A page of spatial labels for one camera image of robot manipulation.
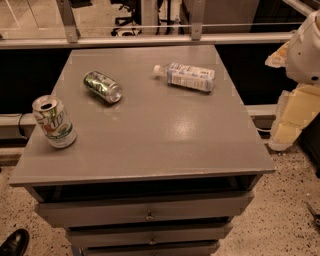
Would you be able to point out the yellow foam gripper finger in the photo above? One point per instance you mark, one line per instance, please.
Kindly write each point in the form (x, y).
(295, 111)
(278, 58)

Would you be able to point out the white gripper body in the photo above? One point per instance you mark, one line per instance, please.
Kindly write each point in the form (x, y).
(305, 58)

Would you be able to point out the green soda can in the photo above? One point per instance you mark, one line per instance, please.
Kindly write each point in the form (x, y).
(103, 86)

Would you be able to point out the white 7up can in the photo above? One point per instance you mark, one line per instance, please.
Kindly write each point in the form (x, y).
(54, 121)

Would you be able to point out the clear plastic water bottle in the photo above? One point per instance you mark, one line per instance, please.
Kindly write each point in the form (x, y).
(187, 76)

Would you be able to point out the dark object on floor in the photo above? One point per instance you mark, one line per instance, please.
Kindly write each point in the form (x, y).
(316, 216)

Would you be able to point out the top grey drawer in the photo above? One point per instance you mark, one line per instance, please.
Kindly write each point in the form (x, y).
(141, 210)

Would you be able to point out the grey drawer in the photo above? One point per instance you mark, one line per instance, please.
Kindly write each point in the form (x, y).
(198, 248)
(141, 210)
(150, 235)

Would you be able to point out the black office chair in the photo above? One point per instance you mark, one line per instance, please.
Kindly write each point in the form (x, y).
(133, 7)

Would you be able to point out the grey drawer cabinet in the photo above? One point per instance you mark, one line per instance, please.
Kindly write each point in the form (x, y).
(158, 140)

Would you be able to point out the bottom grey drawer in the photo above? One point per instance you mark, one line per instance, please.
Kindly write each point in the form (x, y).
(198, 248)

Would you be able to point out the metal railing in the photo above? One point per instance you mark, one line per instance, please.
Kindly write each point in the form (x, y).
(41, 24)

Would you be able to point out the middle grey drawer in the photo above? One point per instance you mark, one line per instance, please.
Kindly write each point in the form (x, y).
(150, 235)

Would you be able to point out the black leather shoe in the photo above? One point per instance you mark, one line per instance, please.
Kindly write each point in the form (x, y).
(16, 244)

